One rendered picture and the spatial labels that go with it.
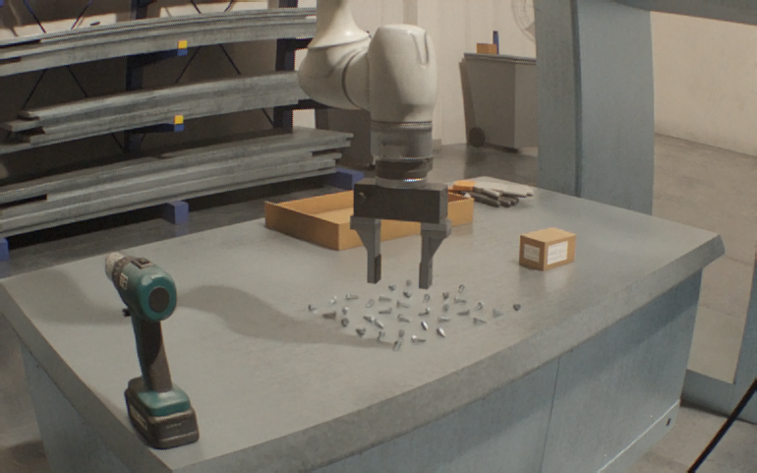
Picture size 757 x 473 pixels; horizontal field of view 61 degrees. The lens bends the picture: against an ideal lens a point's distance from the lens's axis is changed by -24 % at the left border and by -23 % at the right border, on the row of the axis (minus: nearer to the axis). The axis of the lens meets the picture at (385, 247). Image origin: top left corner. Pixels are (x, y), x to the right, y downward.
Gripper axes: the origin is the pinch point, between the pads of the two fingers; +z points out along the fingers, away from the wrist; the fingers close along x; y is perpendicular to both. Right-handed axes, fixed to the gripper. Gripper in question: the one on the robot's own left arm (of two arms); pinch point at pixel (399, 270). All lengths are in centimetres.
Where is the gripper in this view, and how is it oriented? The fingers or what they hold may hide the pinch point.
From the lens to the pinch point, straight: 123.7
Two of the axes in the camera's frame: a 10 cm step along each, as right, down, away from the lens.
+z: -0.1, 9.6, 2.7
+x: 9.5, 0.9, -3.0
